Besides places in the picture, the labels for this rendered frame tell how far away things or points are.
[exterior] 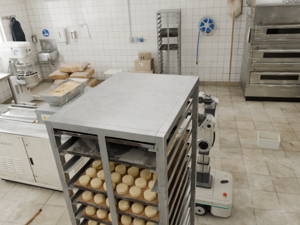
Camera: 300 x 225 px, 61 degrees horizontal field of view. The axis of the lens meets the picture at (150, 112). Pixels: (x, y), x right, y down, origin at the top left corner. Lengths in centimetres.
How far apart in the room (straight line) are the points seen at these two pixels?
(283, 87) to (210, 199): 349
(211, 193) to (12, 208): 232
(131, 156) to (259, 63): 464
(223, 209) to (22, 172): 246
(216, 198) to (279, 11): 367
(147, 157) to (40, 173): 259
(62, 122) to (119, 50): 581
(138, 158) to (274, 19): 469
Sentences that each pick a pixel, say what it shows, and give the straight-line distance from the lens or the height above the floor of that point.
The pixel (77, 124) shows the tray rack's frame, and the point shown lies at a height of 182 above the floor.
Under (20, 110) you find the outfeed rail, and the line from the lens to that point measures 386.
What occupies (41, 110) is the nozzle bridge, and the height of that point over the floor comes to 117.
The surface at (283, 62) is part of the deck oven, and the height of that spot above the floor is 85.
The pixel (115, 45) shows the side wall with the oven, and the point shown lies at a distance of 676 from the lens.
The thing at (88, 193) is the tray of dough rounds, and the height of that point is 142.
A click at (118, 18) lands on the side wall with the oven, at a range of 662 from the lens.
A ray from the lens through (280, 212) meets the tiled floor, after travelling 329.
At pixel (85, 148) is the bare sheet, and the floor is 167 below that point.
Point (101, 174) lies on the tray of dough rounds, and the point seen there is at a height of 151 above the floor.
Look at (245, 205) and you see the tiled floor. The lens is 325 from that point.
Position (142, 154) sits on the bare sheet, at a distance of 101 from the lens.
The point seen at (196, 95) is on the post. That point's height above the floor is 172.
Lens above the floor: 225
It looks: 26 degrees down
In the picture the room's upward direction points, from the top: 3 degrees counter-clockwise
